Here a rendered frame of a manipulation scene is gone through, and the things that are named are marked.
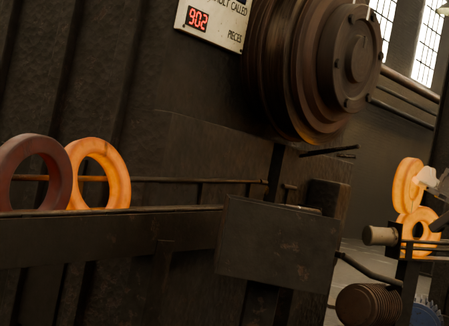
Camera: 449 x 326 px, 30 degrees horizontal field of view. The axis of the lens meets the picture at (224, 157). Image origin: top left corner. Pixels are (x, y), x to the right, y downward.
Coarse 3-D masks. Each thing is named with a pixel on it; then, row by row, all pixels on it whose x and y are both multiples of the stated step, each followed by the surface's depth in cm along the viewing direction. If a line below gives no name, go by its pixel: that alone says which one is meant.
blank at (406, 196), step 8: (408, 160) 224; (416, 160) 225; (400, 168) 222; (408, 168) 221; (416, 168) 226; (400, 176) 221; (408, 176) 222; (400, 184) 220; (408, 184) 222; (392, 192) 222; (400, 192) 220; (408, 192) 223; (416, 192) 229; (392, 200) 223; (400, 200) 221; (408, 200) 224; (416, 200) 229; (400, 208) 223; (408, 208) 225; (416, 208) 230
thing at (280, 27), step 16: (288, 0) 205; (304, 0) 205; (272, 16) 205; (288, 16) 201; (272, 32) 204; (288, 32) 201; (272, 48) 203; (288, 48) 202; (272, 64) 204; (288, 64) 203; (272, 80) 205; (288, 80) 204; (272, 96) 207; (288, 96) 205; (272, 112) 211; (288, 112) 206; (288, 128) 214; (304, 128) 214; (320, 144) 223
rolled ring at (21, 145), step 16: (16, 144) 141; (32, 144) 143; (48, 144) 146; (0, 160) 139; (16, 160) 141; (48, 160) 149; (64, 160) 150; (0, 176) 138; (64, 176) 151; (0, 192) 139; (48, 192) 152; (64, 192) 151; (0, 208) 139; (48, 208) 150; (64, 208) 152
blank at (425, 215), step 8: (424, 208) 250; (400, 216) 249; (408, 216) 248; (416, 216) 249; (424, 216) 250; (432, 216) 251; (408, 224) 248; (424, 224) 253; (408, 232) 248; (424, 232) 253; (432, 232) 252; (440, 232) 253; (416, 256) 250; (424, 256) 251
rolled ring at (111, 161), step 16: (80, 144) 159; (96, 144) 163; (80, 160) 158; (96, 160) 167; (112, 160) 166; (112, 176) 168; (128, 176) 169; (112, 192) 167; (128, 192) 168; (80, 208) 156
